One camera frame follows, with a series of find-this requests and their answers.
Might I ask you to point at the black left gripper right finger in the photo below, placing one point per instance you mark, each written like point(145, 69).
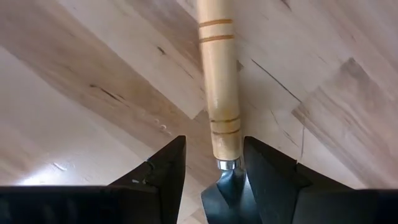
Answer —
point(311, 208)

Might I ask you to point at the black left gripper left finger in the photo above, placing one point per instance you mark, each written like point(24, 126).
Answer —
point(124, 205)

